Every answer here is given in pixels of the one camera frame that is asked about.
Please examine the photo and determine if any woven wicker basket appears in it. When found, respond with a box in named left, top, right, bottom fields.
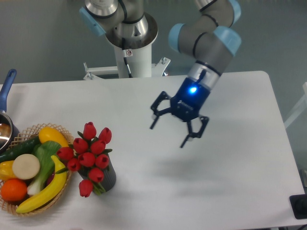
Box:
left=0, top=123, right=77, bottom=217

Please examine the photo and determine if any green cucumber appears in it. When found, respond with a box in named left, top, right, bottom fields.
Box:
left=0, top=136, right=41, bottom=163

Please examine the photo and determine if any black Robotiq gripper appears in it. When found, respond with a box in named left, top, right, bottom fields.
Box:
left=150, top=77, right=212, bottom=149

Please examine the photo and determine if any black device at edge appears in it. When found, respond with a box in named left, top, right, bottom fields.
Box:
left=289, top=194, right=307, bottom=219

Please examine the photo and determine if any green bok choy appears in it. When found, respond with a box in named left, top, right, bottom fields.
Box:
left=27, top=141, right=61, bottom=196

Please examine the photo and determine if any orange fruit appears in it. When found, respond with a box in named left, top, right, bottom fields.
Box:
left=0, top=179, right=27, bottom=202

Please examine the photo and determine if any red tulip bouquet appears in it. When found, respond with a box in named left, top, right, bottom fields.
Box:
left=55, top=121, right=113, bottom=198

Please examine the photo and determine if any yellow banana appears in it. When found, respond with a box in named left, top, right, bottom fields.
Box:
left=15, top=155, right=68, bottom=214

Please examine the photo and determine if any beige round bun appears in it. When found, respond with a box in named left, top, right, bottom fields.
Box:
left=12, top=154, right=40, bottom=180

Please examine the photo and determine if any yellow lemon squash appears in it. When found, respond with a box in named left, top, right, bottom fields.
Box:
left=38, top=126, right=69, bottom=151

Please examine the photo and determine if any white frame at right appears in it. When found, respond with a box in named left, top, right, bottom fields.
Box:
left=284, top=82, right=307, bottom=129

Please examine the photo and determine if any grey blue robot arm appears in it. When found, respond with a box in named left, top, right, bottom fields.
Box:
left=79, top=0, right=241, bottom=140

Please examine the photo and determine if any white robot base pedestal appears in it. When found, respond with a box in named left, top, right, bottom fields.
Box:
left=83, top=44, right=171, bottom=80

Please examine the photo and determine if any black base cable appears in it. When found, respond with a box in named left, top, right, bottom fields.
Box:
left=121, top=37, right=133, bottom=78

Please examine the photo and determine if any yellow bell pepper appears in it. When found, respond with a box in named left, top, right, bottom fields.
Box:
left=0, top=161, right=17, bottom=181

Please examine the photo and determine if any blue handled saucepan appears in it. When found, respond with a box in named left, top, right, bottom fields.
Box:
left=0, top=69, right=19, bottom=153

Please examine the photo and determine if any dark grey ribbed vase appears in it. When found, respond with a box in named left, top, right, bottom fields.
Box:
left=79, top=154, right=117, bottom=197

